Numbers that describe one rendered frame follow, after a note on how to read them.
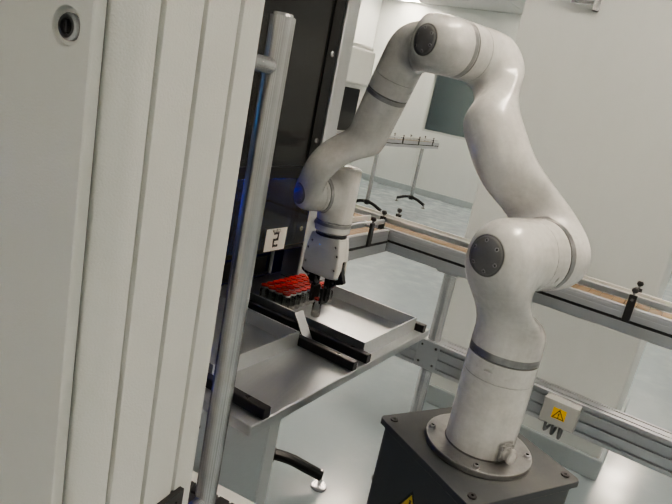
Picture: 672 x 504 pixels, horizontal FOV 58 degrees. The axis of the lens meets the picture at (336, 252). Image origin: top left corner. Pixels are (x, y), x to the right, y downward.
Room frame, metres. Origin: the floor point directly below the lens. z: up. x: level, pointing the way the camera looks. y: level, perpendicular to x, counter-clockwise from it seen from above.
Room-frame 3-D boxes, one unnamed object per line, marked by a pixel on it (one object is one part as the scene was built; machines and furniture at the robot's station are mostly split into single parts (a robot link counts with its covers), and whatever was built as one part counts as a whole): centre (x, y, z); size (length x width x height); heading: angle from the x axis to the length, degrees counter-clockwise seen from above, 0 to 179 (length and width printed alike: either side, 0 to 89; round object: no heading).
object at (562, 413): (1.94, -0.88, 0.50); 0.12 x 0.05 x 0.09; 60
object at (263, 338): (1.17, 0.25, 0.90); 0.34 x 0.26 x 0.04; 60
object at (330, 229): (1.39, 0.02, 1.11); 0.09 x 0.08 x 0.03; 59
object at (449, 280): (2.26, -0.45, 0.46); 0.09 x 0.09 x 0.77; 60
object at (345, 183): (1.39, 0.02, 1.19); 0.09 x 0.08 x 0.13; 129
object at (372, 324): (1.41, -0.02, 0.90); 0.34 x 0.26 x 0.04; 60
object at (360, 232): (2.06, 0.04, 0.92); 0.69 x 0.16 x 0.16; 150
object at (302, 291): (1.45, 0.06, 0.90); 0.18 x 0.02 x 0.05; 150
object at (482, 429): (0.98, -0.32, 0.95); 0.19 x 0.19 x 0.18
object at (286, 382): (1.28, 0.11, 0.87); 0.70 x 0.48 x 0.02; 150
